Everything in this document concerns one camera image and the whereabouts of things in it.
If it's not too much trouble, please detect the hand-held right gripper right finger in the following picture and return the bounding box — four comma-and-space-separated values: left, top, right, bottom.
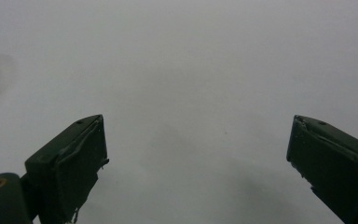
286, 115, 358, 224

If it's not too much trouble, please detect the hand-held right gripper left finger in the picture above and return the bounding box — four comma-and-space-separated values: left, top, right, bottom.
23, 114, 110, 224

